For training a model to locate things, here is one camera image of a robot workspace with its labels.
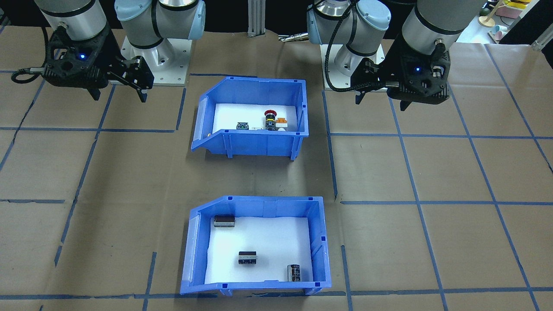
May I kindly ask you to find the blue bin with buttons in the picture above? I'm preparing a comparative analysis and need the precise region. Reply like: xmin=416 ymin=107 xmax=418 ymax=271
xmin=191 ymin=76 xmax=309 ymax=160

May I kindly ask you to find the pink box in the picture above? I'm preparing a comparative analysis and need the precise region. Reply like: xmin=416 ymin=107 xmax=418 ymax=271
xmin=495 ymin=3 xmax=521 ymax=19

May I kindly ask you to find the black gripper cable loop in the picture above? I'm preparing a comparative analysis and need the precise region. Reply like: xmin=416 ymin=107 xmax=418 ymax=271
xmin=11 ymin=67 xmax=46 ymax=84

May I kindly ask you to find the short aluminium extrusion post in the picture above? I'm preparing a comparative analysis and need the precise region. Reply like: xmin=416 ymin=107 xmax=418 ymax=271
xmin=248 ymin=0 xmax=265 ymax=37

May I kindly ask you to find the white side table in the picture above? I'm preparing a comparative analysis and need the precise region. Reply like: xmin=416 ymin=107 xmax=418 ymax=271
xmin=456 ymin=0 xmax=553 ymax=44

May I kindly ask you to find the aluminium bar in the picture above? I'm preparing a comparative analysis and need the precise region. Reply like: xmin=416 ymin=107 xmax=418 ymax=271
xmin=531 ymin=34 xmax=553 ymax=51

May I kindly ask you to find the blue bin with capacitors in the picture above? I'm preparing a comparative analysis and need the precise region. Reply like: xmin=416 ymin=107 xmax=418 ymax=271
xmin=180 ymin=196 xmax=332 ymax=296

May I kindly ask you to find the wooden toy stand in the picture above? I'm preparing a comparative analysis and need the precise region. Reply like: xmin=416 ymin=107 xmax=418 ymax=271
xmin=478 ymin=0 xmax=498 ymax=28

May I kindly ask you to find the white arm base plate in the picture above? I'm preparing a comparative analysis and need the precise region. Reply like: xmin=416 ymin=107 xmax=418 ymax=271
xmin=108 ymin=36 xmax=193 ymax=86
xmin=321 ymin=43 xmax=387 ymax=92

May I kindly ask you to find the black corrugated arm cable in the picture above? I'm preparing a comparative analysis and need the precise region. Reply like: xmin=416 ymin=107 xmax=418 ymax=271
xmin=325 ymin=0 xmax=389 ymax=92

